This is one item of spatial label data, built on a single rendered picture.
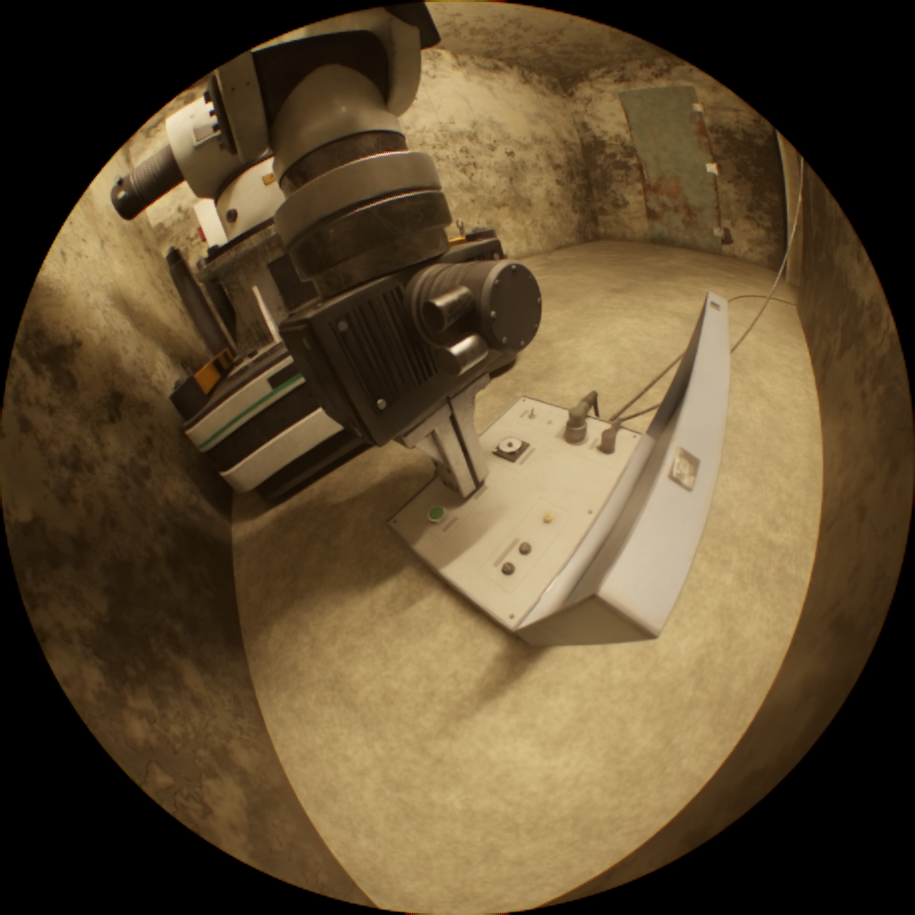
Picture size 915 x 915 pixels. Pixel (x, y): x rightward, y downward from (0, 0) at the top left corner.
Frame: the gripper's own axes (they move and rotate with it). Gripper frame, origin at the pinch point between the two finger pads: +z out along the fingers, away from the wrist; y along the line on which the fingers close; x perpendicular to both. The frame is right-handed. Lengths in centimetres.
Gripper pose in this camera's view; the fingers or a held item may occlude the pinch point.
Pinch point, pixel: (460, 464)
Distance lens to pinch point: 44.0
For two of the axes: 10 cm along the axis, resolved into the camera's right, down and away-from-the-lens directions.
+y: -6.8, 6.3, -3.8
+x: 6.8, 3.4, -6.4
